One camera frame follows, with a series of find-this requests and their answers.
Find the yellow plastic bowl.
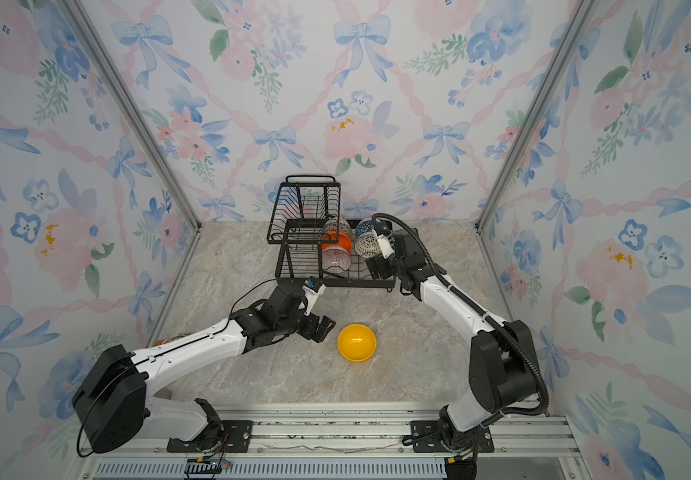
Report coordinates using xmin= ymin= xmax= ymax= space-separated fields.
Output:
xmin=337 ymin=324 xmax=377 ymax=363

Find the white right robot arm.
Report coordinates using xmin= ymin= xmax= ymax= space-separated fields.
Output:
xmin=369 ymin=229 xmax=549 ymax=451

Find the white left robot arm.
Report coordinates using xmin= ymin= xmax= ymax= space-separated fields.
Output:
xmin=71 ymin=278 xmax=335 ymax=458

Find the white lattice patterned bowl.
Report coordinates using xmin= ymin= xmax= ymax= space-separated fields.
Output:
xmin=355 ymin=231 xmax=381 ymax=259

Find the black wire dish rack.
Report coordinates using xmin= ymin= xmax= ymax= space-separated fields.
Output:
xmin=266 ymin=174 xmax=395 ymax=291

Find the aluminium frame post left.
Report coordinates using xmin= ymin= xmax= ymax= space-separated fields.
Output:
xmin=56 ymin=0 xmax=201 ymax=232

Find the pink striped patterned bowl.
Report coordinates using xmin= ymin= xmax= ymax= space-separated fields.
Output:
xmin=321 ymin=246 xmax=351 ymax=275

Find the blue triangle patterned bowl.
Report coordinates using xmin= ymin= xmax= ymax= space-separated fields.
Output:
xmin=355 ymin=218 xmax=375 ymax=238

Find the brown floral patterned bowl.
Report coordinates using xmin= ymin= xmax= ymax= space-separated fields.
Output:
xmin=321 ymin=218 xmax=353 ymax=238

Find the black corrugated cable conduit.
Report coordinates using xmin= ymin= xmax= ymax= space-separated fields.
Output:
xmin=370 ymin=212 xmax=551 ymax=417

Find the orange plastic bowl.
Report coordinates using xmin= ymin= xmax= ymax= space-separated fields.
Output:
xmin=321 ymin=231 xmax=353 ymax=253

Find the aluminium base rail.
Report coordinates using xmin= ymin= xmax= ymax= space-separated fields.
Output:
xmin=67 ymin=402 xmax=591 ymax=479

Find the aluminium frame post right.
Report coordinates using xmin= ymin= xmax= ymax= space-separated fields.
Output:
xmin=475 ymin=0 xmax=599 ymax=236

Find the aluminium frame post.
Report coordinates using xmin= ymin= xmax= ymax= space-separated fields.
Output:
xmin=475 ymin=0 xmax=599 ymax=236
xmin=56 ymin=0 xmax=201 ymax=232

